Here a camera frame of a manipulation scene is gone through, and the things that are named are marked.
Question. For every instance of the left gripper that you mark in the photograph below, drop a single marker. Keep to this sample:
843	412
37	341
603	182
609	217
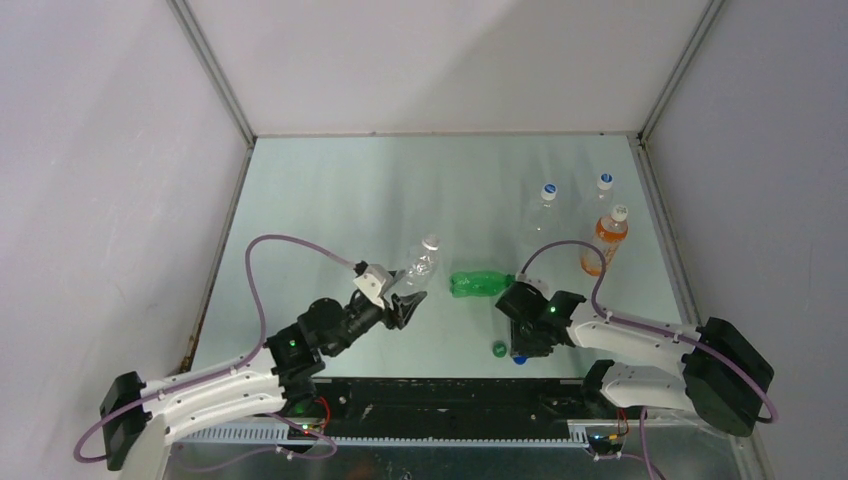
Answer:
403	308

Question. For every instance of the right circuit board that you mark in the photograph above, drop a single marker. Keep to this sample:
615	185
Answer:
605	447

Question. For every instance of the clear bottle with blue cap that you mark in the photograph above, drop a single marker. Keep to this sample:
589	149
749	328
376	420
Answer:
599	202

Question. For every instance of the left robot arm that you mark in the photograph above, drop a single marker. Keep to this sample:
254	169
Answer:
279	375

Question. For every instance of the blue white bottle cap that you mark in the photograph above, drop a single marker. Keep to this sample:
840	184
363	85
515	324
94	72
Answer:
548	192

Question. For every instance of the green bottle cap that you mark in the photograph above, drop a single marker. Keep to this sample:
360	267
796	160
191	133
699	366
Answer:
499	349

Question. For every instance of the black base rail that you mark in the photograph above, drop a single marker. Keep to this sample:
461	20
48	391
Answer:
448	408

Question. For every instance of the clear plastic bottle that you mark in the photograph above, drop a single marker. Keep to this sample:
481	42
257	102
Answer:
541	223

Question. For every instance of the green plastic bottle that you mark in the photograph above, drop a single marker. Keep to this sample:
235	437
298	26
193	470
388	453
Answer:
480	283

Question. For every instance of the orange drink bottle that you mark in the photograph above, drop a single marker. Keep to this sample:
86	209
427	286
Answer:
609	233

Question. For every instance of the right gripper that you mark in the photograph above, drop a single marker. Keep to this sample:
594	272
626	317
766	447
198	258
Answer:
520	348

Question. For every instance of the left circuit board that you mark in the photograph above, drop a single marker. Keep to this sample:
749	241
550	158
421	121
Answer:
305	434

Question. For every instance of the metal cable duct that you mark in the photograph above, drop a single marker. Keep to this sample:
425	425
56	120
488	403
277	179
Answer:
273	434

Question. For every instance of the circuit board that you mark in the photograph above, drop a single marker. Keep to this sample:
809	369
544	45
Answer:
305	434
605	447

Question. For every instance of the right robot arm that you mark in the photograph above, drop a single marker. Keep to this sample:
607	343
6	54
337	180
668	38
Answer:
712	371

